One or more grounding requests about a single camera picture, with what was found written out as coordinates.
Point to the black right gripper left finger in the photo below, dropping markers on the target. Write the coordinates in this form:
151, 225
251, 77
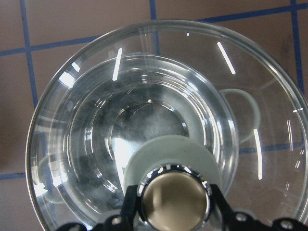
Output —
125, 220

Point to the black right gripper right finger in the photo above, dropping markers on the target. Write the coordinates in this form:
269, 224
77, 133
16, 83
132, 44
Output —
241, 221

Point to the glass pot lid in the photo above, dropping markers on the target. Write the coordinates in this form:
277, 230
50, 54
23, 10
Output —
271, 180

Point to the pale green steel pot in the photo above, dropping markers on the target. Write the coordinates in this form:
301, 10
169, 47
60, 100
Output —
97, 132

